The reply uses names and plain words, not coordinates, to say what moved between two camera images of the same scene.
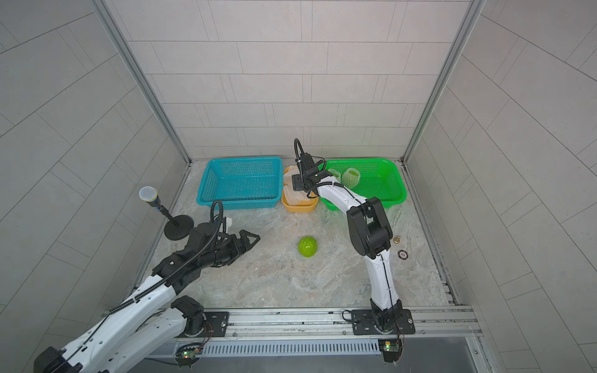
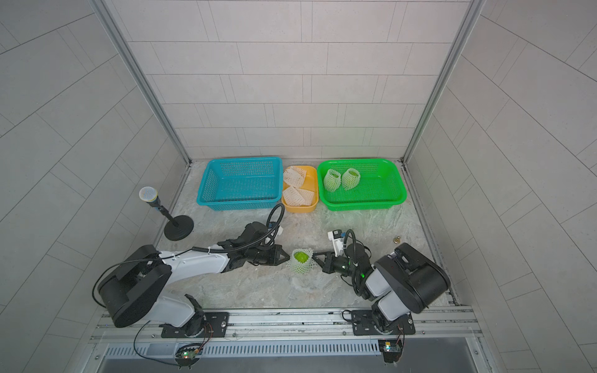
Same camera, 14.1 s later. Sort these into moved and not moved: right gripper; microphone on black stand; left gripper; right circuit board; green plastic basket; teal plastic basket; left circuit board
Moved: left gripper; right gripper
Not moved: left circuit board; right circuit board; teal plastic basket; green plastic basket; microphone on black stand
